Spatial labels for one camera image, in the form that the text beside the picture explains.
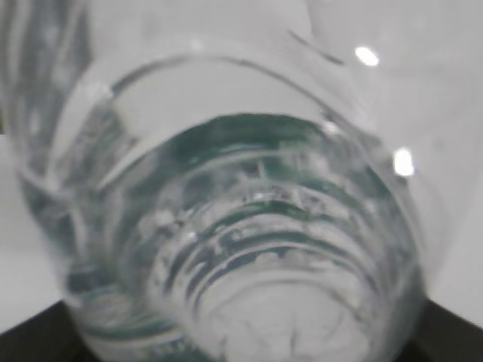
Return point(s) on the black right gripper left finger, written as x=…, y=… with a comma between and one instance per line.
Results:
x=49, y=336

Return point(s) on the clear green-label water bottle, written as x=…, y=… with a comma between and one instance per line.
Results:
x=202, y=197

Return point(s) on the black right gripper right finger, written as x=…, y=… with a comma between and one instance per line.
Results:
x=442, y=336

